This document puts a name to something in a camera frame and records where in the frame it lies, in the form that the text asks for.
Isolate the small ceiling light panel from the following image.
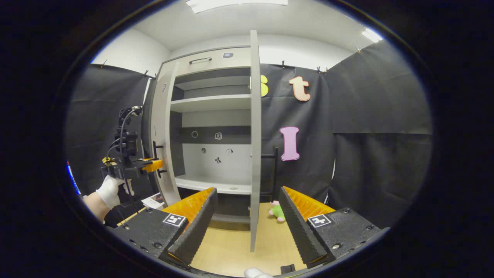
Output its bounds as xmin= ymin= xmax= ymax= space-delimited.
xmin=362 ymin=28 xmax=383 ymax=43

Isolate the stack of white books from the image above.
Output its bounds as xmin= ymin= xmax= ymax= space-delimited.
xmin=141 ymin=192 xmax=166 ymax=210

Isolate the grey cabinet drawer front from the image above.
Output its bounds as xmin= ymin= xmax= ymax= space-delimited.
xmin=166 ymin=47 xmax=251 ymax=76

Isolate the black cable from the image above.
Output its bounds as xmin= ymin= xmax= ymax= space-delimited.
xmin=110 ymin=107 xmax=142 ymax=211

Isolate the green pink plush toy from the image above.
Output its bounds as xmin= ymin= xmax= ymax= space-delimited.
xmin=269 ymin=200 xmax=286 ymax=222

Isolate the grey cabinet door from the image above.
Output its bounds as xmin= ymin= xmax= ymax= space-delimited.
xmin=249 ymin=30 xmax=279 ymax=253
xmin=149 ymin=61 xmax=182 ymax=207

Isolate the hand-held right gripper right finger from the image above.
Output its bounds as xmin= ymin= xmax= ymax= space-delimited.
xmin=279 ymin=186 xmax=389 ymax=268

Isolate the grey double-door shoe cabinet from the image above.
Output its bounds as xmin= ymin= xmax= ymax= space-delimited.
xmin=154 ymin=46 xmax=253 ymax=224

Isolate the black backdrop cloth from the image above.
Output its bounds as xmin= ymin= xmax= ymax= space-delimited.
xmin=64 ymin=39 xmax=433 ymax=228

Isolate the long ceiling light panel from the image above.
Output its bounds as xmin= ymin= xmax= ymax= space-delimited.
xmin=186 ymin=0 xmax=288 ymax=14

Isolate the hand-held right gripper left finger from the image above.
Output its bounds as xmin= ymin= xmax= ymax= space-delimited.
xmin=109 ymin=187 xmax=218 ymax=268

